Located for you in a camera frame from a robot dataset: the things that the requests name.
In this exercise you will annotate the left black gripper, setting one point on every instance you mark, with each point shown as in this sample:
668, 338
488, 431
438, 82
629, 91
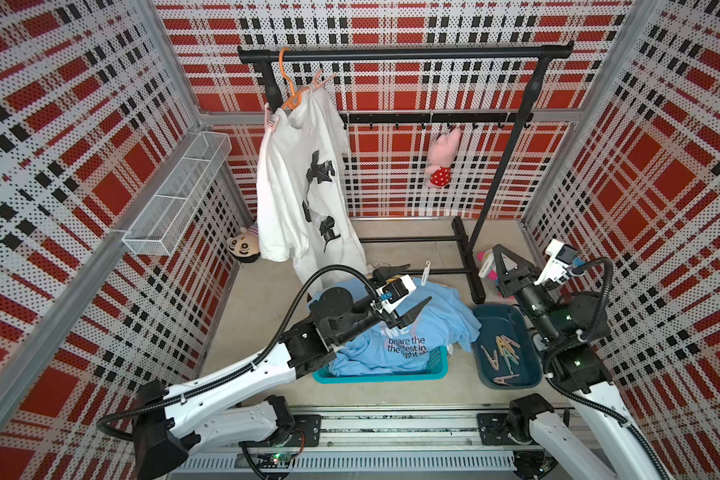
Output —
396, 322

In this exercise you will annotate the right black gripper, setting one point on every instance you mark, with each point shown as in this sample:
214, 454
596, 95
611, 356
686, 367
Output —
528, 272

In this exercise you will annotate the white clothespin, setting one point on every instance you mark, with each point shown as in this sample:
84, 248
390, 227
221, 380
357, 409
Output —
425, 273

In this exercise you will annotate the light blue cloth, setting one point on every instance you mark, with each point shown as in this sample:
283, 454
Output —
445, 321

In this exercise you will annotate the teal tray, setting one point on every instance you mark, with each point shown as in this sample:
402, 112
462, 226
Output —
436, 369

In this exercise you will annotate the white printed t-shirt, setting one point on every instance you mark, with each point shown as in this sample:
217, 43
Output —
301, 208

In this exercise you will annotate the pink clothespin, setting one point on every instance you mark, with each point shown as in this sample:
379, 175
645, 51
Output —
271, 121
320, 81

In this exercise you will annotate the orange plastic hanger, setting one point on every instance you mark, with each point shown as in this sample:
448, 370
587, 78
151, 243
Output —
296, 93

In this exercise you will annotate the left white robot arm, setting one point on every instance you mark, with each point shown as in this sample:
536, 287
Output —
168, 424

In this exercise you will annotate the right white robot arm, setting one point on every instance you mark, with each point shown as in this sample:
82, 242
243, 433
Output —
566, 304

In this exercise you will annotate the white owl plush toy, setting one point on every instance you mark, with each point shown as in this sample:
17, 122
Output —
487, 269

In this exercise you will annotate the dark teal clothespin bin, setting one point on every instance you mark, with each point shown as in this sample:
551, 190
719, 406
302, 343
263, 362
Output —
505, 354

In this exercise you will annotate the pink pig plush toy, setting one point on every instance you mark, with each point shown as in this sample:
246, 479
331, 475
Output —
440, 158

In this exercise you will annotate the black-haired boy doll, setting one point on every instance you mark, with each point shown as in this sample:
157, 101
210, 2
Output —
244, 247

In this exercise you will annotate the black clothes rack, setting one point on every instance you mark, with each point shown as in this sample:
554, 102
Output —
465, 242

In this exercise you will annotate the black wall hook rail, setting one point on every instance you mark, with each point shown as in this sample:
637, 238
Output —
426, 118

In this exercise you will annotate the aluminium front rail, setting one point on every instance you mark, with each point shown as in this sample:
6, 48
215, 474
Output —
355, 441

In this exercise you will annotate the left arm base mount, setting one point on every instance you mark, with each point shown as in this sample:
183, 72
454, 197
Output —
306, 430

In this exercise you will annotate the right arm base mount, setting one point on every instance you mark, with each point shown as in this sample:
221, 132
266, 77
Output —
505, 428

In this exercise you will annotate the white wire mesh basket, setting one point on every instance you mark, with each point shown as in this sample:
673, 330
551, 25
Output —
192, 168

